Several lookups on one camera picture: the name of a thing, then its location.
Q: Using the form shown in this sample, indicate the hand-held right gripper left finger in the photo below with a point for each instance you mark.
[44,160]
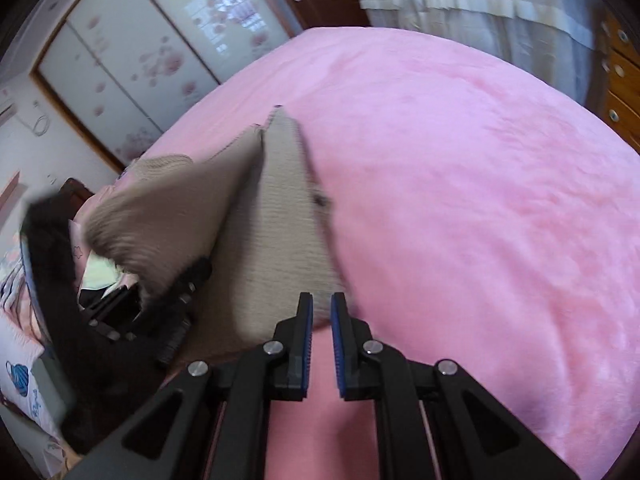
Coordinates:
[307,332]

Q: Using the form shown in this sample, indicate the folded pink quilt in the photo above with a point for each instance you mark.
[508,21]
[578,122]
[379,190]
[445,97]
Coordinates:
[77,245]

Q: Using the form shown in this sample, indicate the grey knit sweater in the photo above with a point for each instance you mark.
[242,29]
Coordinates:
[280,240]

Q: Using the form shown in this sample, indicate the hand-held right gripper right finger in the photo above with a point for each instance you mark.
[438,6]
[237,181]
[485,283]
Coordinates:
[337,340]

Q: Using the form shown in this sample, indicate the person's left forearm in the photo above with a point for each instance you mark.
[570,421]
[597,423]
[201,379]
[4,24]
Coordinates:
[55,285]

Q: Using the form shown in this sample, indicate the white cartoon print pillow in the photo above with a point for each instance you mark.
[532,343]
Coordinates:
[20,375]

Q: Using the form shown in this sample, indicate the floral sliding door wardrobe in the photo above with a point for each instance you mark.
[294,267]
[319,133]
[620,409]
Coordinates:
[140,60]

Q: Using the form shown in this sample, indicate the wooden drawer cabinet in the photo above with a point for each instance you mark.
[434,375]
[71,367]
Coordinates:
[620,85]

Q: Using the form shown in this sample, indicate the pink bed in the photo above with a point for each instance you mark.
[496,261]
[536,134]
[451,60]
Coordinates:
[450,185]

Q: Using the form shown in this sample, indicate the white air conditioner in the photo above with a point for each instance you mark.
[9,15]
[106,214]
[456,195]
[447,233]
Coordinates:
[6,110]

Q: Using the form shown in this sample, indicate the folded floral blanket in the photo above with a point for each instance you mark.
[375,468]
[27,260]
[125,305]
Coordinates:
[12,285]

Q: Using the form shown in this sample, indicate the folded light green garment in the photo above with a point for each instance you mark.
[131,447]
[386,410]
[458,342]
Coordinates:
[100,272]

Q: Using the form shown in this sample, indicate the dark wooden headboard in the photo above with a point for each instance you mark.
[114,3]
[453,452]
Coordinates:
[75,191]

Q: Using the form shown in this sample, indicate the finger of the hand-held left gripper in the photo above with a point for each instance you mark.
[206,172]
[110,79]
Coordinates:
[175,335]
[192,277]

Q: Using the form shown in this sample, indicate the pink wall shelf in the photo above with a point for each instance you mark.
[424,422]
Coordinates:
[9,190]

